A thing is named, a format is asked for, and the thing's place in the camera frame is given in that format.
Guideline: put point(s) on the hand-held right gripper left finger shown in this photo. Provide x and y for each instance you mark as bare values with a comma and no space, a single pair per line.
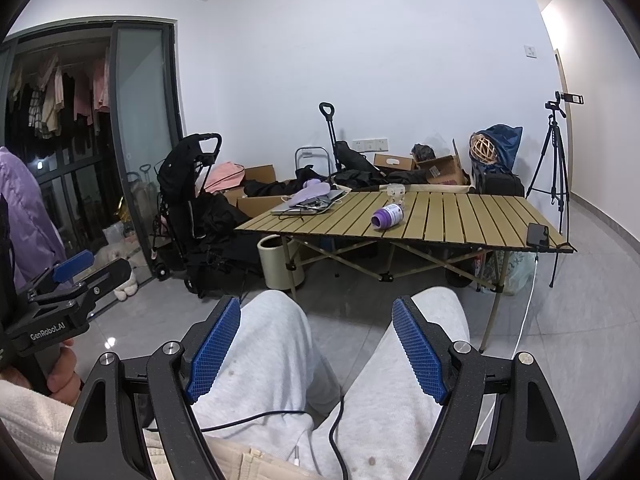
215,350

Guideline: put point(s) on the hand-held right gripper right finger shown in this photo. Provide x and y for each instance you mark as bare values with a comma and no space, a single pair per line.
417,350

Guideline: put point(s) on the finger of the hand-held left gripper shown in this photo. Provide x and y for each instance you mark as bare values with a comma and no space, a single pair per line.
72,265
107,280

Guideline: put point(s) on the person's left forearm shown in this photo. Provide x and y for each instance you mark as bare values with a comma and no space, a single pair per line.
30,425

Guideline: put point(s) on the person's left hand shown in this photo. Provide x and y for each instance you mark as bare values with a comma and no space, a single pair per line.
64,377

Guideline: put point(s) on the white plush toy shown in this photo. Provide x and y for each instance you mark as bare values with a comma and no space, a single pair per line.
122,287

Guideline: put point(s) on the person's left leg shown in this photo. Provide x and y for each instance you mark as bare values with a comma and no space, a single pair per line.
270,350

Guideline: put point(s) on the person's leg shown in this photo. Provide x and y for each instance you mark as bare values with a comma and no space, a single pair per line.
270,350
390,410

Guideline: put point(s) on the person's right leg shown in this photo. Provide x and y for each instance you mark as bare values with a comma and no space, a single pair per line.
390,410

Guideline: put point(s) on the purple puffer jacket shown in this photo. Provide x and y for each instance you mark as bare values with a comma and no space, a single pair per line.
25,210

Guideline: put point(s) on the white waste bin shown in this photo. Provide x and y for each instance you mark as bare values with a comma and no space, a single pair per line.
277,265

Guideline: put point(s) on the pile of black clothes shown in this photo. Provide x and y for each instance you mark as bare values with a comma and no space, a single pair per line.
225,240

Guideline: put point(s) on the person's cream jacket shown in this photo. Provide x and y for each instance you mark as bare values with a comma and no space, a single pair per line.
235,462

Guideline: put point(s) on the pale plastic bag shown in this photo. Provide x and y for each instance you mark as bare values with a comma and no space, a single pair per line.
515,272

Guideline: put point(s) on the black stroller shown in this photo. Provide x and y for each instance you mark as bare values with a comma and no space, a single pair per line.
185,180

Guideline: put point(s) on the folding slatted table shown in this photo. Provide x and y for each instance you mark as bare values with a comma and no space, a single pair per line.
450,220

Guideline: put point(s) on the purple and white bottle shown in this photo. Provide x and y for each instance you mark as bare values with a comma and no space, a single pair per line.
386,216

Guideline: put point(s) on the plain open cardboard box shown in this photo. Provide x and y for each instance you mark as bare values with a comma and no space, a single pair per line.
260,174
257,205

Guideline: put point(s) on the sliding glass door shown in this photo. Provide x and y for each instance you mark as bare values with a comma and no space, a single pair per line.
142,125

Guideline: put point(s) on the pink clothing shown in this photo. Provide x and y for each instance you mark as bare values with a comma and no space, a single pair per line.
225,176

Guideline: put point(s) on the black smartphone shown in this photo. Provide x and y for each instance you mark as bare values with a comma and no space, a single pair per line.
537,235

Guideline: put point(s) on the grey laptop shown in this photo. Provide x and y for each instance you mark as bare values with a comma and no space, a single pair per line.
302,209

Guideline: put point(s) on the row of hanging clothes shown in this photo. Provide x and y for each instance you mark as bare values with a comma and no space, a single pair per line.
55,95

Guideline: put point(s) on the open cardboard box with label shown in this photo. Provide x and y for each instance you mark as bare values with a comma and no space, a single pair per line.
442,170

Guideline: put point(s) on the purple cloth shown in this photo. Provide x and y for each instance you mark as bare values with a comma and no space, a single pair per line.
310,192

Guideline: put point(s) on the black suitcase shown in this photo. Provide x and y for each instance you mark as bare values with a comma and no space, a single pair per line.
500,185

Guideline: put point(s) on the flat cardboard box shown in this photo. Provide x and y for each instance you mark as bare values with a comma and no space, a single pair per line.
392,161

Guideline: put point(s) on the black folded wagon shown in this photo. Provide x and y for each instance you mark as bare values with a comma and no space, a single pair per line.
350,160

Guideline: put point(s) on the woven rattan ball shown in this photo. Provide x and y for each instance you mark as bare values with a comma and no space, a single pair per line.
484,147

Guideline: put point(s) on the blue fabric bag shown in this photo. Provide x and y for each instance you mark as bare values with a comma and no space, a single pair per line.
507,147

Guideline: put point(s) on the black tripod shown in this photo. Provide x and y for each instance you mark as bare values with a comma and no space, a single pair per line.
554,170

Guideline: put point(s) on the white wall outlet strip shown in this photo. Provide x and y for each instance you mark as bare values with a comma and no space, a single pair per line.
370,145

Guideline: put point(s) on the grey folding cart frame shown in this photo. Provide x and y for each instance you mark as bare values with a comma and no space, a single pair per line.
310,157

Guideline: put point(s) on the camera on tripod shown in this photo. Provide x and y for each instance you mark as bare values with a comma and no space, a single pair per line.
562,100

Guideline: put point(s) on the white wall switch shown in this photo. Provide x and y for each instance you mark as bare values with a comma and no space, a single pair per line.
530,51

